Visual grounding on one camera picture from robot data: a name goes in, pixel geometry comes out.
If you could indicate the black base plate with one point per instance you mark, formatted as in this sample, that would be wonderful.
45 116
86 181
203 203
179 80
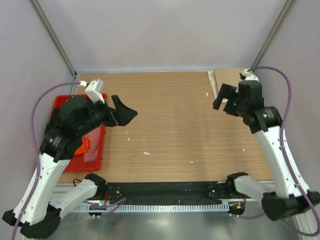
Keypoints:
168 193

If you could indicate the slotted cable duct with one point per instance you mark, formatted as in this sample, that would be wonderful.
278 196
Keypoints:
86 208

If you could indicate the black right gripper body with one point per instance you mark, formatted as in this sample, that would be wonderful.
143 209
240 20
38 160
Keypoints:
241 107

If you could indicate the right aluminium frame post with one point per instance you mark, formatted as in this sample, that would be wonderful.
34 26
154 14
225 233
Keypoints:
279 21

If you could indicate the orange t shirt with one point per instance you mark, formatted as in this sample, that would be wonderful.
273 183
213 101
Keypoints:
84 147

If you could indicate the pink t shirt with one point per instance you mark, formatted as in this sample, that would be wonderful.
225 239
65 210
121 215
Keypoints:
93 137

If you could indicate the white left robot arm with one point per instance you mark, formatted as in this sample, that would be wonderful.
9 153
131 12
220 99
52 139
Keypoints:
37 215

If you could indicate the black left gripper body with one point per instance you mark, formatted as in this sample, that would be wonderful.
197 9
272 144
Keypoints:
100 114

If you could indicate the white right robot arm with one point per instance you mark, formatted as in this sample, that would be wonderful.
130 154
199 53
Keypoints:
290 193

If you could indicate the aluminium frame post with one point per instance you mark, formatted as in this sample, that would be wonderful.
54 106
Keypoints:
279 21
52 35

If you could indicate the black t shirt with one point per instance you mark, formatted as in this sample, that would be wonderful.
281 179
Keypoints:
53 122

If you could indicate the red plastic bin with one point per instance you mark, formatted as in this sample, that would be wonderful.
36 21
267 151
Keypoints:
77 163

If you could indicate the beige t shirt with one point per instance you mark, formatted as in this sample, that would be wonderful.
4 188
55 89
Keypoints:
230 76

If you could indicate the folded white t shirt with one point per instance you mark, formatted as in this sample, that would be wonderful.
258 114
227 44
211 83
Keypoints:
213 82

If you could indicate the left aluminium frame post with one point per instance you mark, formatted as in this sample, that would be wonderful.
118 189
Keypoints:
52 35

